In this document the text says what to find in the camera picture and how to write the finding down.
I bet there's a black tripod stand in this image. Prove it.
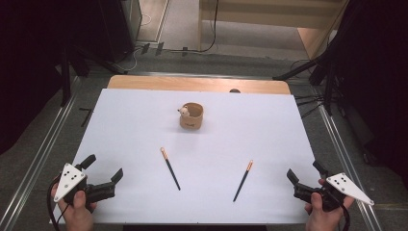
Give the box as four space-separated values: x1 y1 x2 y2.
59 44 129 108
272 56 340 117

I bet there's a person's right hand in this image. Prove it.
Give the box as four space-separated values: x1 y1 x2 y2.
304 178 355 231

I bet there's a person's left hand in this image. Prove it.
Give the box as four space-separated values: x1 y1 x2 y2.
51 183 97 231

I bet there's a wooden cup with animal figure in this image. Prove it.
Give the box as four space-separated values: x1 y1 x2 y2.
177 101 205 131

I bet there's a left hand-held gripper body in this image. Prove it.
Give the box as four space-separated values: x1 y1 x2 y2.
53 163 116 204

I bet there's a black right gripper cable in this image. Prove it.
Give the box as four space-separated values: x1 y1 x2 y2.
340 202 351 231

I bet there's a black curtain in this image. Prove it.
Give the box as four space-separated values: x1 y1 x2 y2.
0 0 100 156
331 0 408 189

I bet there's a white floor cable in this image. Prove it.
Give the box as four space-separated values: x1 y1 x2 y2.
122 13 152 72

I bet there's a black cabinet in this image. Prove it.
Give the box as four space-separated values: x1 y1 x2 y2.
97 0 143 63

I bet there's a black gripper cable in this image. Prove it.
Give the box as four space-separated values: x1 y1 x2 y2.
46 177 70 231
340 202 351 231

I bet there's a light wooden shelf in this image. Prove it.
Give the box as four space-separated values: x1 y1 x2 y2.
197 0 349 61

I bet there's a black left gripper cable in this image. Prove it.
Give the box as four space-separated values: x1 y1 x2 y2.
46 177 70 231

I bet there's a black floor cable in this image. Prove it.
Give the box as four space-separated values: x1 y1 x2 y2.
166 0 221 54

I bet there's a metal floor rail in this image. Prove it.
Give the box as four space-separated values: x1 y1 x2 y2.
316 94 383 231
0 76 82 231

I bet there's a white table mat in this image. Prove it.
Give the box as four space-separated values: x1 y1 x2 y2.
49 88 321 225

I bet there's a black chopstick with gold end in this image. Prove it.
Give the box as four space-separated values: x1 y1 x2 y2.
232 159 254 203
160 146 182 192

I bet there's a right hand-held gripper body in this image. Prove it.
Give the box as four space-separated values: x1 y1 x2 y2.
293 172 375 213

